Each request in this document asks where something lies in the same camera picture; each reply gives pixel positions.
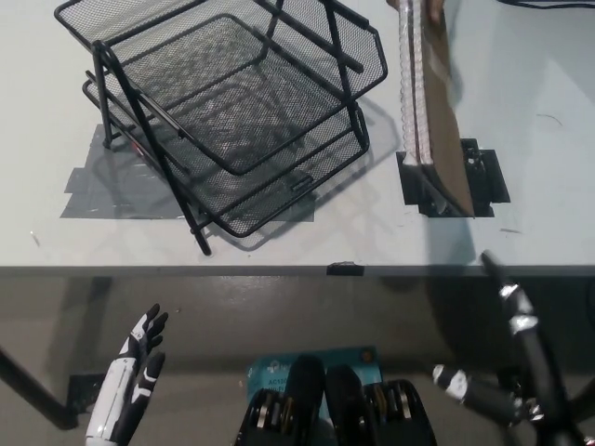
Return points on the black notebook stand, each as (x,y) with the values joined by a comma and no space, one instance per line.
(488,181)

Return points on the person's hand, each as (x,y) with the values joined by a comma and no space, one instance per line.
(434,9)

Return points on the small black tape strip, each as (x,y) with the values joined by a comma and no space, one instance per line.
(345,269)

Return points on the brown spiral notebook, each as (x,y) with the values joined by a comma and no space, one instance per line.
(441,116)

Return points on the grey tape patch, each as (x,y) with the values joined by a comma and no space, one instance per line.
(93,186)

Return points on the black table leg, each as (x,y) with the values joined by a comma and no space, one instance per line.
(28,385)

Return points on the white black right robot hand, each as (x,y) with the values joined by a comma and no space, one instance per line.
(534,371)

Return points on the black mesh file tray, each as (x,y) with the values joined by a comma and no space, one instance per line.
(288,139)

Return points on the teal router box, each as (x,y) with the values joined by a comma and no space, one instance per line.
(274,371)

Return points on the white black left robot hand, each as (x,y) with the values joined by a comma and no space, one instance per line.
(116,395)

